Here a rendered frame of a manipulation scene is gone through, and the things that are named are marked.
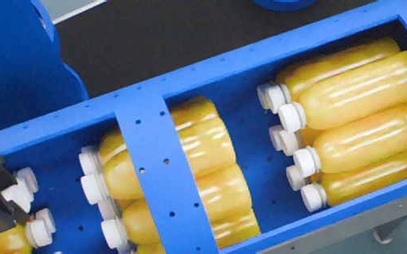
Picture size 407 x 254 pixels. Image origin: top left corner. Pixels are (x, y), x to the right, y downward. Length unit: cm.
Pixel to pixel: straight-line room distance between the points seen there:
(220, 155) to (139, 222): 14
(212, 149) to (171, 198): 9
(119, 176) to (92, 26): 129
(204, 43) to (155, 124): 125
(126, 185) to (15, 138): 16
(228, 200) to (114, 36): 127
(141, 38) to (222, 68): 121
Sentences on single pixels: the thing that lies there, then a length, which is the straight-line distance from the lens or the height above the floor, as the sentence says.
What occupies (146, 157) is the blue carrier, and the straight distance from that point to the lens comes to 94.
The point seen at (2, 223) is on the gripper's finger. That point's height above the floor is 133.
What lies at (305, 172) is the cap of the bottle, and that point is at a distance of 105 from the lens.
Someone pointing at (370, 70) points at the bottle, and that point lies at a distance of 104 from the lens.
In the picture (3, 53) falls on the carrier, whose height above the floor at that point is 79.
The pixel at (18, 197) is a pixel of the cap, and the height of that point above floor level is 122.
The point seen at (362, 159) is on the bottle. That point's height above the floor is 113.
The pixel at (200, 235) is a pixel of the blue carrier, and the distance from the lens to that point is 96.
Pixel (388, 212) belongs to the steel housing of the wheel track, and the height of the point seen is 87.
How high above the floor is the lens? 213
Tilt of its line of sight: 73 degrees down
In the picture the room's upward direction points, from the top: 6 degrees clockwise
